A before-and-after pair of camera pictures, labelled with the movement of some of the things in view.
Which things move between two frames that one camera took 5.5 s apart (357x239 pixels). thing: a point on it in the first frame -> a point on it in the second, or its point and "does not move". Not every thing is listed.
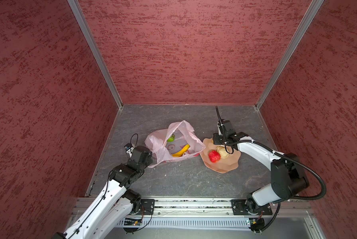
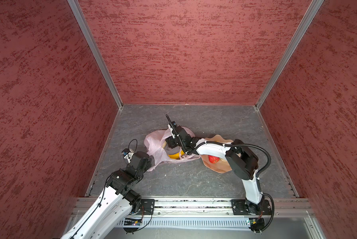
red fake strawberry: (214, 156) does not move
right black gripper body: (219, 139) -> (174, 141)
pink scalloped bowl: (224, 165) does not move
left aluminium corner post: (78, 12) does not move
